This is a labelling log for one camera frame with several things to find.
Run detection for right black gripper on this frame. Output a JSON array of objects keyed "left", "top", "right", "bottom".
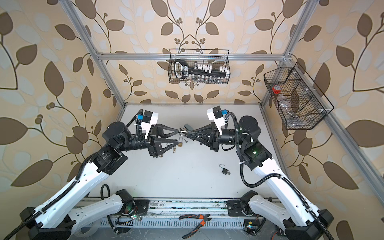
[{"left": 191, "top": 123, "right": 247, "bottom": 153}]

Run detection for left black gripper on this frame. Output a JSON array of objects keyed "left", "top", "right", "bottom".
[{"left": 116, "top": 122, "right": 177, "bottom": 157}]

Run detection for brass padlock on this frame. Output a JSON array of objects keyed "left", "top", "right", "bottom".
[{"left": 178, "top": 137, "right": 183, "bottom": 147}]

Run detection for black padlock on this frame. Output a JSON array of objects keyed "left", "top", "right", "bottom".
[
  {"left": 179, "top": 128, "right": 189, "bottom": 136},
  {"left": 219, "top": 164, "right": 231, "bottom": 175}
]

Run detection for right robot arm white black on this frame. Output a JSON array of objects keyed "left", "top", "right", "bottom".
[{"left": 185, "top": 111, "right": 334, "bottom": 240}]

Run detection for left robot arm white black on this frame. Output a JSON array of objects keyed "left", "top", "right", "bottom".
[{"left": 5, "top": 110, "right": 179, "bottom": 240}]

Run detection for black socket tool set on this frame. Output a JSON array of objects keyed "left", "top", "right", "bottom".
[{"left": 173, "top": 60, "right": 231, "bottom": 79}]

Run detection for orange black pliers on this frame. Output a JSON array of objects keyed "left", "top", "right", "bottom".
[{"left": 178, "top": 213, "right": 212, "bottom": 240}]

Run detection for red capped item in basket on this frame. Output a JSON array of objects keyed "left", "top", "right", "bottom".
[{"left": 272, "top": 85, "right": 282, "bottom": 96}]

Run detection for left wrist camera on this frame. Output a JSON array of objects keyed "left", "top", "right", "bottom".
[{"left": 135, "top": 111, "right": 159, "bottom": 139}]

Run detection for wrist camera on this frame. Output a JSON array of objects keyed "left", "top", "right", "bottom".
[
  {"left": 207, "top": 106, "right": 228, "bottom": 135},
  {"left": 135, "top": 111, "right": 159, "bottom": 139}
]

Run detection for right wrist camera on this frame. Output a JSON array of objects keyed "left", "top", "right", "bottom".
[{"left": 207, "top": 106, "right": 228, "bottom": 135}]

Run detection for back wire basket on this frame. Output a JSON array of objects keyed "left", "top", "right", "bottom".
[{"left": 168, "top": 48, "right": 231, "bottom": 85}]

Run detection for wire basket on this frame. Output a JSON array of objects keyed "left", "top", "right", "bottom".
[
  {"left": 168, "top": 48, "right": 231, "bottom": 85},
  {"left": 264, "top": 62, "right": 335, "bottom": 130}
]

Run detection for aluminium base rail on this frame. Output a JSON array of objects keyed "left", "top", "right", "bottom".
[{"left": 111, "top": 198, "right": 263, "bottom": 230}]

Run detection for right wire basket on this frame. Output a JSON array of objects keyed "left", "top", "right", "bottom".
[{"left": 264, "top": 62, "right": 335, "bottom": 130}]

